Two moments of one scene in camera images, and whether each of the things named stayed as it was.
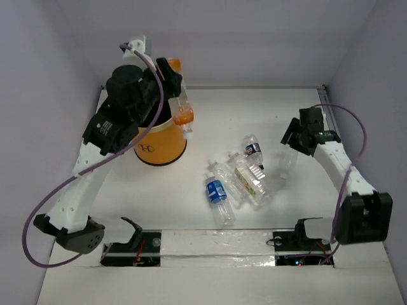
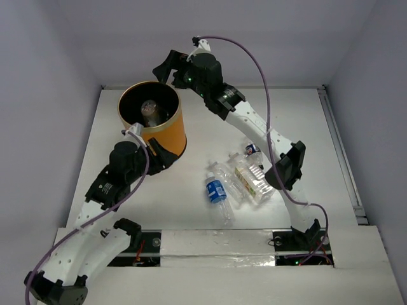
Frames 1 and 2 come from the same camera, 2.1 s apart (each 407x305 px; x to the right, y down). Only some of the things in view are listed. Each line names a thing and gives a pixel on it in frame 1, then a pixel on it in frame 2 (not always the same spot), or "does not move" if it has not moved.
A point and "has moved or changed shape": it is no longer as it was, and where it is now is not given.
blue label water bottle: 217,191 does not move
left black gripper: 166,77 to 159,154
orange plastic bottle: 181,106 has moved or changed shape
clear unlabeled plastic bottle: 234,194 does not move
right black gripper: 290,136 to 176,60
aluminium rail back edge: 251,88 does not move
